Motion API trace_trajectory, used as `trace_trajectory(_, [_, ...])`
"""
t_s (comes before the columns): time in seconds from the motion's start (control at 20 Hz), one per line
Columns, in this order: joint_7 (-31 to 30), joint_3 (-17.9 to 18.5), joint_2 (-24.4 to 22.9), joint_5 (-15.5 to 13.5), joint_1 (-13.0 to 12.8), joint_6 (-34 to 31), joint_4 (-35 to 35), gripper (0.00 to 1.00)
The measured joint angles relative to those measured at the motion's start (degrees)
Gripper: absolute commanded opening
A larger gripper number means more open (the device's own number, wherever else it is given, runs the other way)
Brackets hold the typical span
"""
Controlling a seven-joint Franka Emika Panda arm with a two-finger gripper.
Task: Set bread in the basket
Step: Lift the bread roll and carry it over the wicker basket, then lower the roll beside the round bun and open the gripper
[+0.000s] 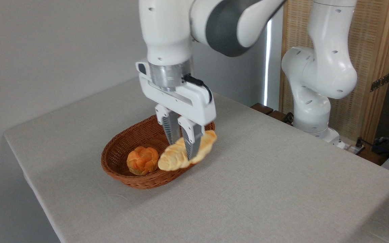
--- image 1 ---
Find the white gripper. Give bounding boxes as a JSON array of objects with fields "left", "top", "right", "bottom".
[{"left": 138, "top": 72, "right": 217, "bottom": 161}]

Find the long braided pale bread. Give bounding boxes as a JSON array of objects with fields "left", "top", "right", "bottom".
[{"left": 157, "top": 130, "right": 218, "bottom": 172}]

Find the round orange bread roll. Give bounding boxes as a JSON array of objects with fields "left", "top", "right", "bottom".
[{"left": 126, "top": 146, "right": 160, "bottom": 176}]

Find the brown oval wicker basket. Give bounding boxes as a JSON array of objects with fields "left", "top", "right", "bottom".
[{"left": 101, "top": 114, "right": 216, "bottom": 189}]

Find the dark wooden base board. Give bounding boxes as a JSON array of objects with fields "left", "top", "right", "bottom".
[{"left": 250, "top": 103, "right": 295, "bottom": 126}]

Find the grey tablecloth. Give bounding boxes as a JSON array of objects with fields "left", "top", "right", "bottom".
[{"left": 3, "top": 77, "right": 389, "bottom": 243}]

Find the metal screen hinge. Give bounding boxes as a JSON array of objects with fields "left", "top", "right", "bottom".
[{"left": 370, "top": 72, "right": 389, "bottom": 92}]

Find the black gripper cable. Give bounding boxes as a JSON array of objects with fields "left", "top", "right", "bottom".
[{"left": 182, "top": 73, "right": 213, "bottom": 104}]

